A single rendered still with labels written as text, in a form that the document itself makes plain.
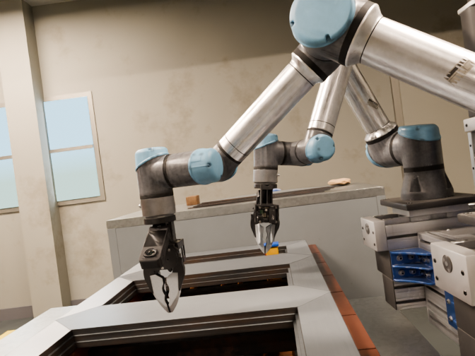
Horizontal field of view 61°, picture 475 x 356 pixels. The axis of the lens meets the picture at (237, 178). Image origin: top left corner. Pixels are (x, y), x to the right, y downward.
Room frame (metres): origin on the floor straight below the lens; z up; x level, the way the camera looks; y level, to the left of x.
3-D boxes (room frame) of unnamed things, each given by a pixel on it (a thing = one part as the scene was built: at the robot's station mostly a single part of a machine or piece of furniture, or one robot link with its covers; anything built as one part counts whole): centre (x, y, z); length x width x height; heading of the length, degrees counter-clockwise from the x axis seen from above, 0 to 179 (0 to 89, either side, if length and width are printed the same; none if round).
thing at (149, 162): (0.90, 0.18, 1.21); 0.09 x 0.08 x 0.11; 69
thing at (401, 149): (1.26, -0.58, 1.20); 0.13 x 0.12 x 0.14; 18
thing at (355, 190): (2.16, -0.03, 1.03); 1.30 x 0.60 x 0.04; 85
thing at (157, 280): (0.91, 0.20, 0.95); 0.06 x 0.03 x 0.09; 175
